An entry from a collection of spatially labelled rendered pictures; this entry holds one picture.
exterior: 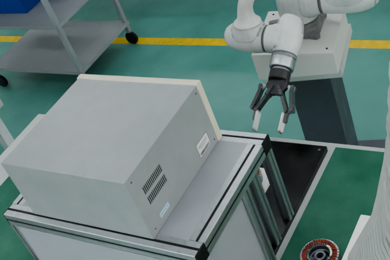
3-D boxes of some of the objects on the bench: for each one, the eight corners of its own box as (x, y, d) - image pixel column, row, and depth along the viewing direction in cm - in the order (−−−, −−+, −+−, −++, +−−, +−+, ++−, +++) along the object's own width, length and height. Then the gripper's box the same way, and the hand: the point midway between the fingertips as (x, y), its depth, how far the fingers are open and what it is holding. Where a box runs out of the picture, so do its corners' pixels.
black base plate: (173, 134, 267) (172, 130, 266) (328, 151, 232) (327, 145, 230) (109, 224, 239) (106, 220, 237) (274, 259, 203) (271, 254, 202)
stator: (307, 281, 193) (304, 273, 191) (298, 252, 202) (295, 244, 200) (346, 270, 192) (343, 262, 189) (335, 241, 201) (332, 233, 199)
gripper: (313, 75, 239) (300, 137, 234) (257, 73, 251) (244, 132, 246) (305, 67, 233) (291, 130, 228) (249, 65, 245) (234, 125, 240)
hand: (268, 125), depth 237 cm, fingers open, 9 cm apart
